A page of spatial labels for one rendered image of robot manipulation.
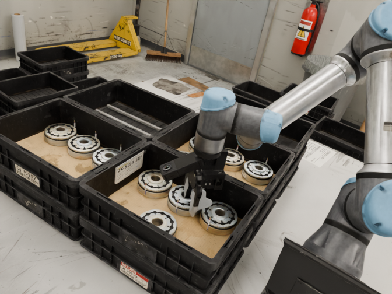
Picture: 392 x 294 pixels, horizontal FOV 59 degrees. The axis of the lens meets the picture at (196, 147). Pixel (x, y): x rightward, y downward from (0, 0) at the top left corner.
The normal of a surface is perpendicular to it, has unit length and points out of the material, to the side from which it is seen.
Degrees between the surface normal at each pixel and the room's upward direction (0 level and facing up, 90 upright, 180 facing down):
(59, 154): 0
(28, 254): 0
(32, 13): 90
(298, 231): 0
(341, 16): 90
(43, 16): 90
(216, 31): 90
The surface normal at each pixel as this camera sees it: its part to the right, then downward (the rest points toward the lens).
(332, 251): -0.24, -0.61
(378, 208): -0.07, -0.05
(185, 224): 0.17, -0.84
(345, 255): 0.06, -0.45
